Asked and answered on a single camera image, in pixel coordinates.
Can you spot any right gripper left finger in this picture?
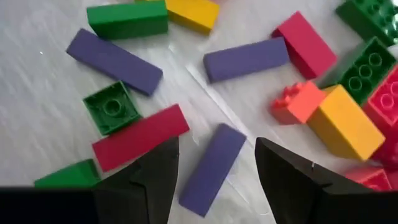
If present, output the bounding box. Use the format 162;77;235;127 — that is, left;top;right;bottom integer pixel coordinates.
92;136;180;224

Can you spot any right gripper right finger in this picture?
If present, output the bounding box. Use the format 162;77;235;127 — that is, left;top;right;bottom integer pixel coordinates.
254;136;398;224

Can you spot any red block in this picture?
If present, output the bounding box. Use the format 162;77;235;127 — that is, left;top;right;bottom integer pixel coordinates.
271;11;339;80
91;103;191;174
371;133;398;170
363;64;398;138

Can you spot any purple block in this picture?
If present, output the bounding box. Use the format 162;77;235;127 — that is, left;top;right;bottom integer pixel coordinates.
203;37;290;84
65;27;164;96
178;123;248;218

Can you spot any small green block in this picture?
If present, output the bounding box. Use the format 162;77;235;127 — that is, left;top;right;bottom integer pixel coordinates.
82;80;143;137

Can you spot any yellow block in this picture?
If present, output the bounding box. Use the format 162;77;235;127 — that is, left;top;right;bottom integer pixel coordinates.
164;0;221;36
307;83;387;162

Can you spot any small orange block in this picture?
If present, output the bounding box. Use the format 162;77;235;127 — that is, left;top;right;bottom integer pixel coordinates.
269;80;327;126

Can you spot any white plastic surface sheet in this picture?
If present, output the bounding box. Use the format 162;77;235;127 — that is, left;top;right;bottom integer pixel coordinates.
0;0;398;224

